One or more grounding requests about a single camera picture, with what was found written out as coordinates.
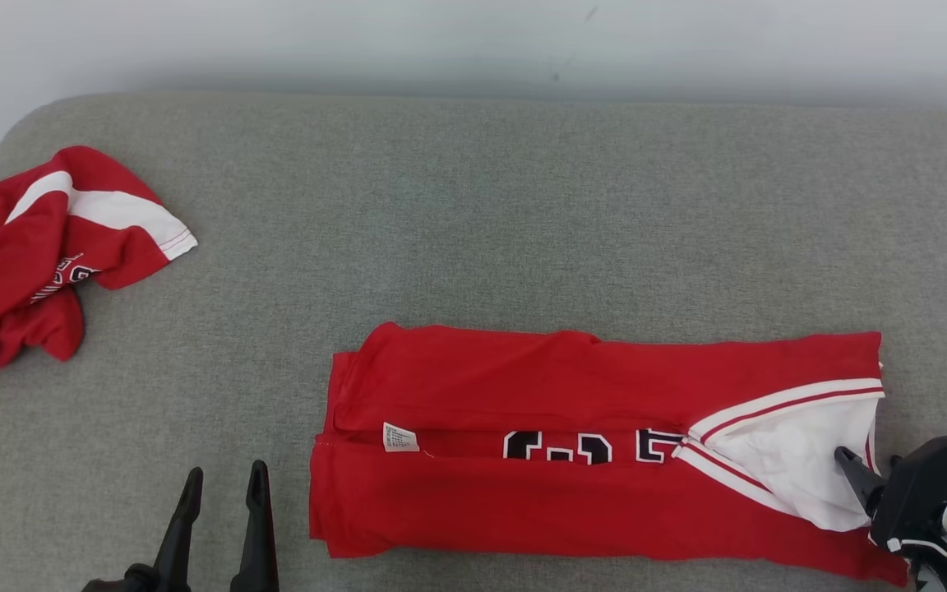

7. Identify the red shorts white stripe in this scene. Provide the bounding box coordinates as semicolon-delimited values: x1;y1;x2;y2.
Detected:
0;146;199;386

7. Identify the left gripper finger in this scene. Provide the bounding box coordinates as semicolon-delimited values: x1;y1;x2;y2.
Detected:
231;460;279;592
153;467;204;592

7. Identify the red basketball jersey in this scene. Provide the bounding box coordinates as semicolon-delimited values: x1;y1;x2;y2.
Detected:
309;322;910;589

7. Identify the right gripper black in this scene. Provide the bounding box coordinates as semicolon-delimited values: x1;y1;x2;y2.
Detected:
834;432;947;553

